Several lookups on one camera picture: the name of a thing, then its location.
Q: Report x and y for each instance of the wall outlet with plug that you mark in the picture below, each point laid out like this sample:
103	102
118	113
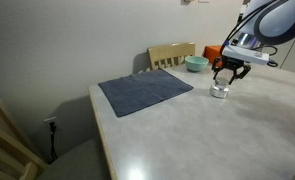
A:
52	123

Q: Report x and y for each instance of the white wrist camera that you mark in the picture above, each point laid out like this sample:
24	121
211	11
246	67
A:
247	55

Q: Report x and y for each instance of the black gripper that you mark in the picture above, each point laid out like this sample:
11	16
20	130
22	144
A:
232	64

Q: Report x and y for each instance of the wooden chair at left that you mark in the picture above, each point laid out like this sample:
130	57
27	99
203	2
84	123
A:
17	160

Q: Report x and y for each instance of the teal bowl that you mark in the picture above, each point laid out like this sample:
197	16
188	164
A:
196	63

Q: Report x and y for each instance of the light wooden chair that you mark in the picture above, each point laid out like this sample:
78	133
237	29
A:
170	55

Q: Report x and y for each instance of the silver bowl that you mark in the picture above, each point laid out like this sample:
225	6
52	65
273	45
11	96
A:
219	91

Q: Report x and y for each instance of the orange cardboard box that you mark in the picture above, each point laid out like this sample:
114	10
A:
211	52

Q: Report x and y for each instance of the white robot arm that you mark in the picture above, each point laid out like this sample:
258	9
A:
264	23

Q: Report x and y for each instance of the dark blue cloth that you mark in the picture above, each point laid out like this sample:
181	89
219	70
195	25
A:
135	92

